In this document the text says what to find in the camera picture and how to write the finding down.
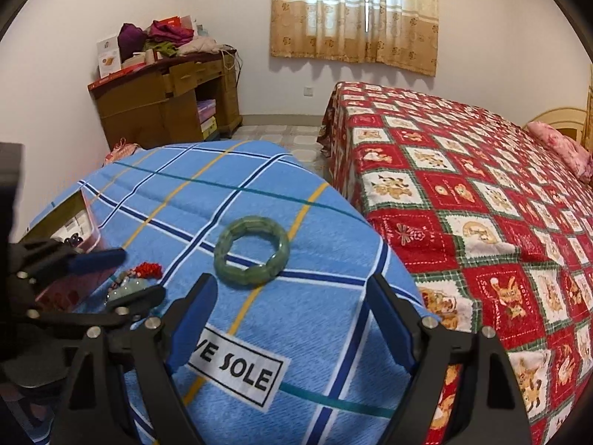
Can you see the printed paper lining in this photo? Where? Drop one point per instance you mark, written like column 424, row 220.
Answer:
column 76, row 228

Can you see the jade pendant with red tassel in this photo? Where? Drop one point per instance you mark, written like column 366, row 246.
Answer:
column 127, row 289

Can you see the magenta cloth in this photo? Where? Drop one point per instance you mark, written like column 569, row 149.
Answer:
column 169, row 31

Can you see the purple storage box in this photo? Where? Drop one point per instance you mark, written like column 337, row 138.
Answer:
column 207, row 110

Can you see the yellow storage box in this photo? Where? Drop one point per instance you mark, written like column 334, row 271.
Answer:
column 208, row 128

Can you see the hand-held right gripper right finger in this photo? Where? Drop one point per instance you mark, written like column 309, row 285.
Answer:
column 394, row 329

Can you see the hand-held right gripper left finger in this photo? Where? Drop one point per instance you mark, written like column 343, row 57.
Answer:
column 194, row 329

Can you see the pink pillow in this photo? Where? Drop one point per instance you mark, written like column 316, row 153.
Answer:
column 560, row 146

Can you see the wall socket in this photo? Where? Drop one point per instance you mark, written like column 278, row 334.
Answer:
column 308, row 91

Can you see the beige patterned curtain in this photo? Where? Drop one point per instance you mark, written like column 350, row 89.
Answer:
column 352, row 23

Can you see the pink box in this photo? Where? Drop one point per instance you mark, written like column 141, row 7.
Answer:
column 60, row 215

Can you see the olive cloth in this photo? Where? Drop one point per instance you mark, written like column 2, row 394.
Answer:
column 160, row 50

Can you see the beige quilted garment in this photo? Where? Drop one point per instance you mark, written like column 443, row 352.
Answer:
column 199, row 46

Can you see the flat red box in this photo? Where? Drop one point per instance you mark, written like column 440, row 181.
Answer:
column 116, row 78

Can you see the yellow wooden headboard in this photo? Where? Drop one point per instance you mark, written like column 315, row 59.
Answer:
column 563, row 118

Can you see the wooden desk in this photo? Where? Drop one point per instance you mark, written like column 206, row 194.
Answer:
column 139, row 111

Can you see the white cardboard box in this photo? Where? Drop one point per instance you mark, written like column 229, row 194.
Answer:
column 109, row 55

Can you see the purple cloth bundle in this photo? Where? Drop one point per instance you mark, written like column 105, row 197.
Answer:
column 132, row 39

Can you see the beige box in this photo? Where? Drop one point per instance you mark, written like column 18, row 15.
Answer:
column 133, row 60

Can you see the red printed blanket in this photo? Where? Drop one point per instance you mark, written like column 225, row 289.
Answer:
column 463, row 194

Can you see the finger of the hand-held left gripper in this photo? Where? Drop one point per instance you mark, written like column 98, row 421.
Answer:
column 139, row 299
column 97, row 259

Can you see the pile of colourful clothes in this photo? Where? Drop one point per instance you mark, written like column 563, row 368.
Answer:
column 121, row 149

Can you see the blue plaid cloth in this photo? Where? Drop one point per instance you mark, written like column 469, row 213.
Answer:
column 301, row 333

